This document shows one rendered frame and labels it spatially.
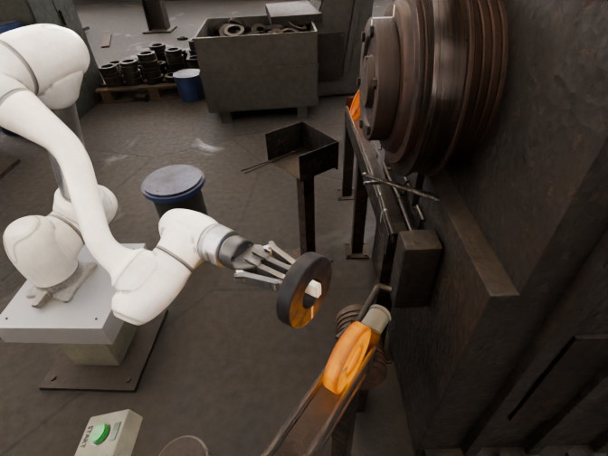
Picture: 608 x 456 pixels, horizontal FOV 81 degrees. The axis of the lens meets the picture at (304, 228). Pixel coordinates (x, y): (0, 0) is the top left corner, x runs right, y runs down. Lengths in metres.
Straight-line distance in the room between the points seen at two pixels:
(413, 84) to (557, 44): 0.25
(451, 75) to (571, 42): 0.19
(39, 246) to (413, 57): 1.21
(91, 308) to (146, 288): 0.63
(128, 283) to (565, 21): 0.90
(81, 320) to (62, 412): 0.51
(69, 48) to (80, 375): 1.27
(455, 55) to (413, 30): 0.11
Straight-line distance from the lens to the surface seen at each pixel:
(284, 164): 1.65
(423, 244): 0.94
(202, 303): 1.89
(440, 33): 0.80
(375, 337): 0.86
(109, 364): 1.81
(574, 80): 0.69
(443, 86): 0.78
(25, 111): 0.99
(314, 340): 1.68
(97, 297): 1.47
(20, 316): 1.58
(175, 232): 0.87
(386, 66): 0.84
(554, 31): 0.75
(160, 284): 0.84
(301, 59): 3.40
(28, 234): 1.41
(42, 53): 1.10
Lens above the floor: 1.42
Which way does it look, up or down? 40 degrees down
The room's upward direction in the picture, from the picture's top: 3 degrees counter-clockwise
